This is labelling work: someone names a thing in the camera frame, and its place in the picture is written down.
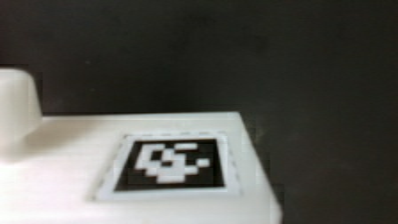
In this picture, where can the white drawer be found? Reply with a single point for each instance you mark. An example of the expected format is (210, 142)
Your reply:
(124, 169)

